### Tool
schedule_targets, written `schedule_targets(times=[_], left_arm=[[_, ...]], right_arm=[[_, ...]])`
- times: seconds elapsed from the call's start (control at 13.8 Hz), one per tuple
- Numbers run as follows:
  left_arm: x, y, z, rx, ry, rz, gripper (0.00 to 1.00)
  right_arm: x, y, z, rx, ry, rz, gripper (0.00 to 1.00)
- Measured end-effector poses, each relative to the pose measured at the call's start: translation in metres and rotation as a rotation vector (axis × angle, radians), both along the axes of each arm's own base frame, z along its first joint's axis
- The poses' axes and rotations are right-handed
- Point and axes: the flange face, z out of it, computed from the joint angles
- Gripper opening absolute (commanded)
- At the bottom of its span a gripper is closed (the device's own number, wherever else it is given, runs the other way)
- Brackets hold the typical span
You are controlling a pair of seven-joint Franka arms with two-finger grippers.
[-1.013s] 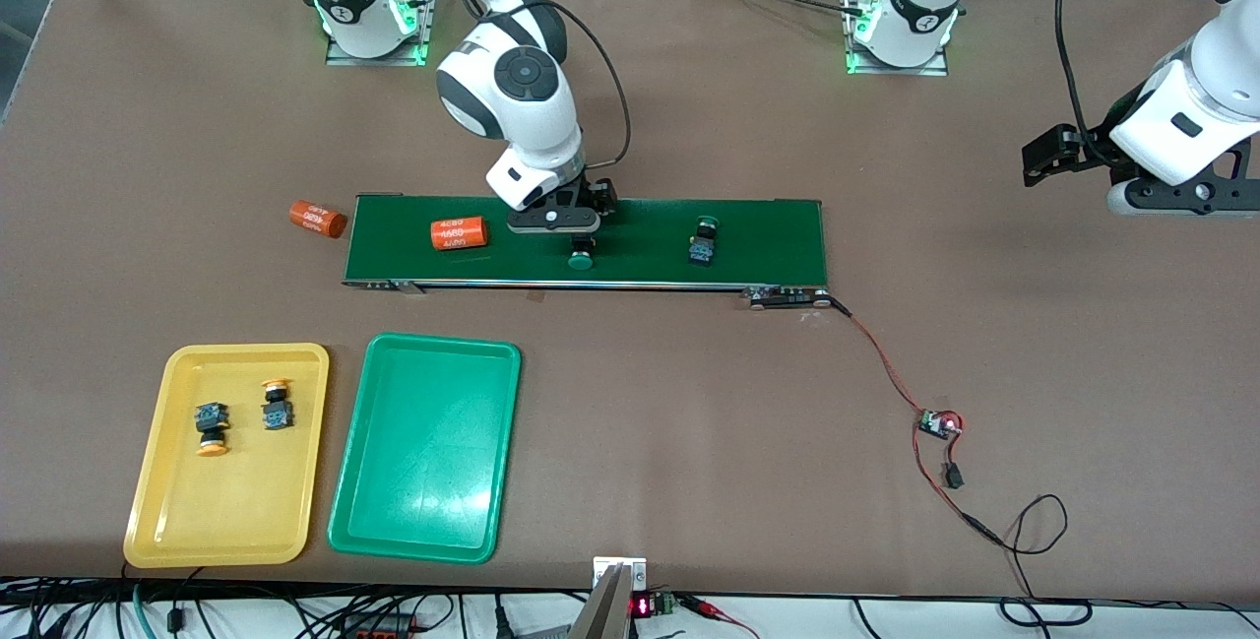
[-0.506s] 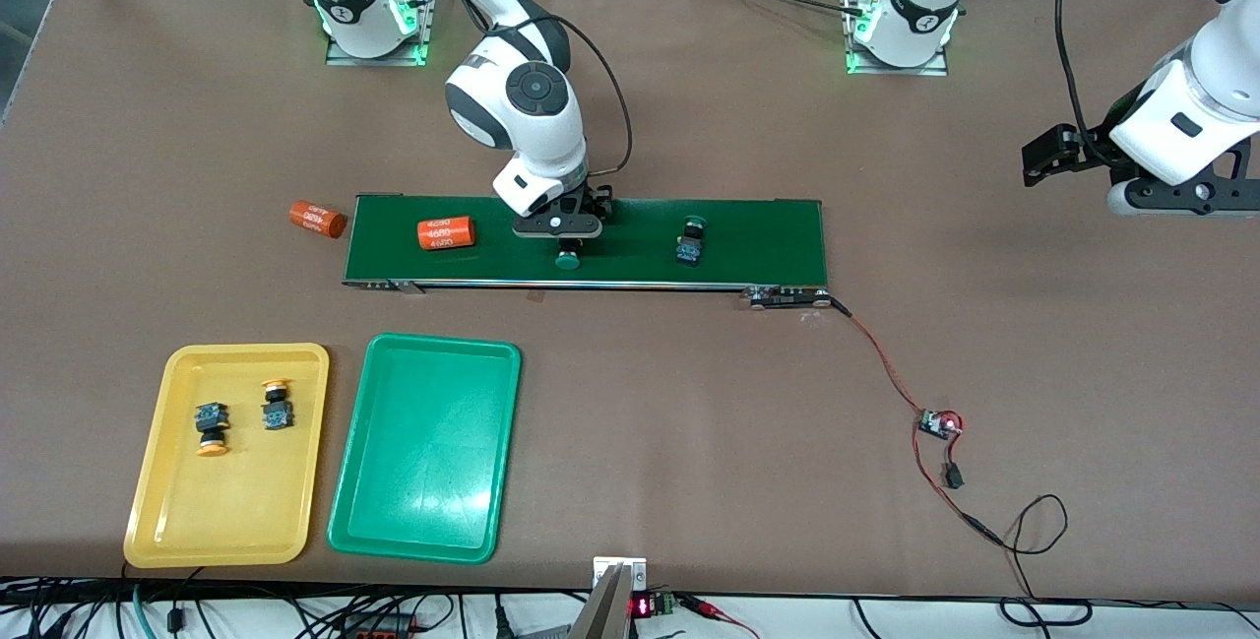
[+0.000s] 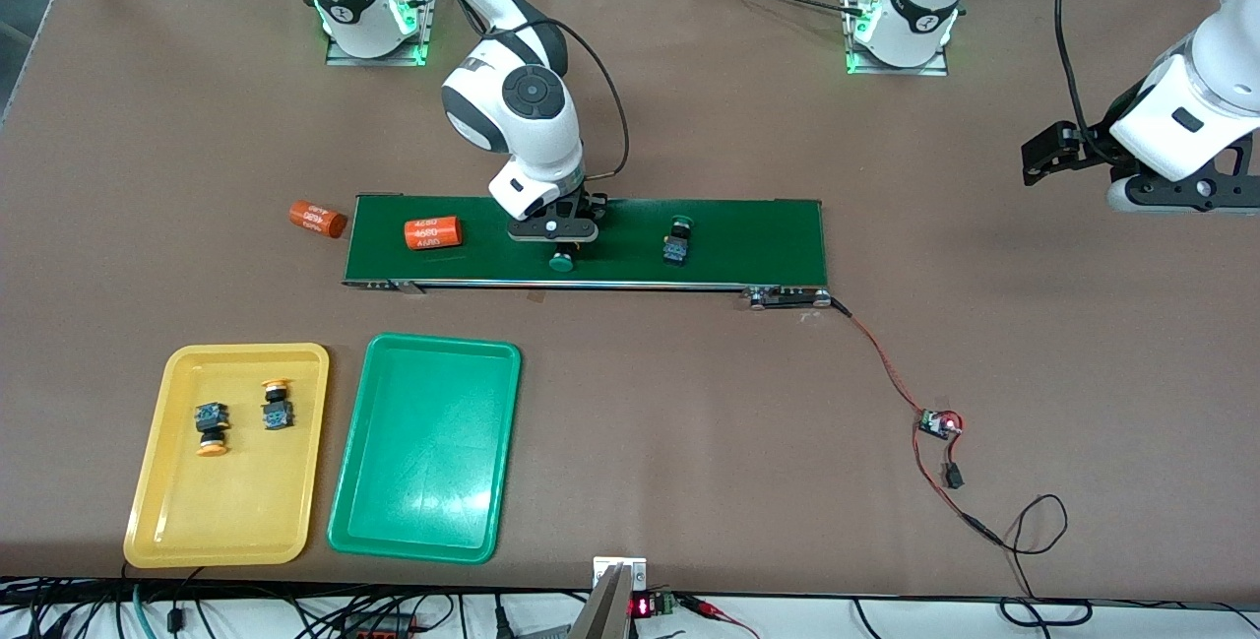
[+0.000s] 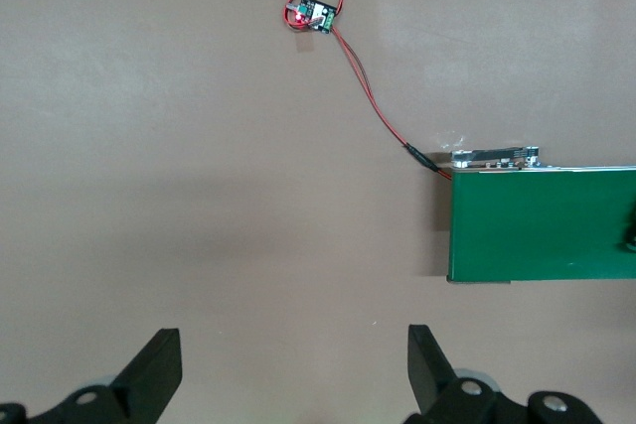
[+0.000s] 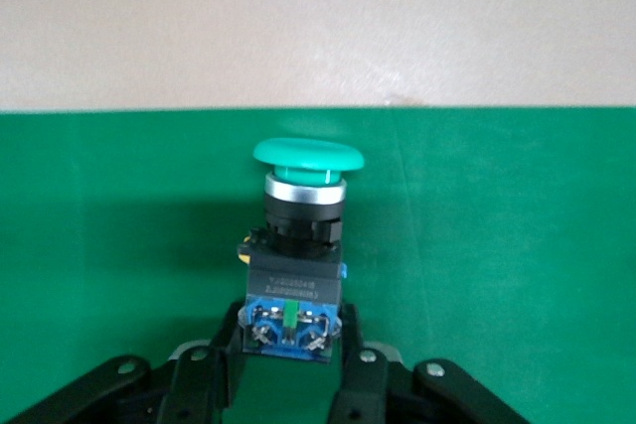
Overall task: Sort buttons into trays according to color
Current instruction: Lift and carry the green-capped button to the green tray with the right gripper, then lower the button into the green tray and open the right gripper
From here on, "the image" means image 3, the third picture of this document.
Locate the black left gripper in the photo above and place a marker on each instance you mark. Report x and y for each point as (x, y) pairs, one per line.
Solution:
(1100, 140)

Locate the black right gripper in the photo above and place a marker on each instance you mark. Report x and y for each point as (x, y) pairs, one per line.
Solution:
(589, 205)

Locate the green mushroom push button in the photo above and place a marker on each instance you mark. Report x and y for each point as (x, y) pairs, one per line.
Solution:
(676, 247)
(562, 263)

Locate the orange cylinder white print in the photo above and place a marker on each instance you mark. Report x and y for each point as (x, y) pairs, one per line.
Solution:
(318, 220)
(433, 233)

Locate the yellow mushroom push button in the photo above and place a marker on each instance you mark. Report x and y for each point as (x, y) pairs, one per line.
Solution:
(211, 427)
(278, 413)

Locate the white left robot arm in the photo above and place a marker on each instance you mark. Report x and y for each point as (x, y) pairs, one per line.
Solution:
(1191, 117)

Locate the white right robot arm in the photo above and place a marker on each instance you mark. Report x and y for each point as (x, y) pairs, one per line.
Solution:
(522, 107)

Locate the green conveyor belt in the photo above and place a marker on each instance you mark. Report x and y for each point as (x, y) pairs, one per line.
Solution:
(768, 235)

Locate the green plastic tray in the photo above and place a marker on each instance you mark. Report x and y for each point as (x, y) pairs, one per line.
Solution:
(423, 447)

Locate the red digit display module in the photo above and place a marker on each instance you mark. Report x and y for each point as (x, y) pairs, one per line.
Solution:
(645, 607)

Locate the red clip lead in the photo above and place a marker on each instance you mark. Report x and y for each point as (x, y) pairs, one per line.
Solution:
(714, 609)

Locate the yellow plastic tray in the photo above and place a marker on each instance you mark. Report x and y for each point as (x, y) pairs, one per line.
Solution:
(246, 511)

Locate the black power strip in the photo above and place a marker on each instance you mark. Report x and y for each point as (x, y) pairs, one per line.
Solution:
(379, 627)

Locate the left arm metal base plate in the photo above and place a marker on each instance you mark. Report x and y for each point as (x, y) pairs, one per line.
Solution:
(935, 63)

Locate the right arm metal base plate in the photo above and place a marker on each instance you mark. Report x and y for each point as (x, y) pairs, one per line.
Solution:
(425, 19)

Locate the silver mounting bracket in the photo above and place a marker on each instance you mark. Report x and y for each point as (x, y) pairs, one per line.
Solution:
(618, 609)

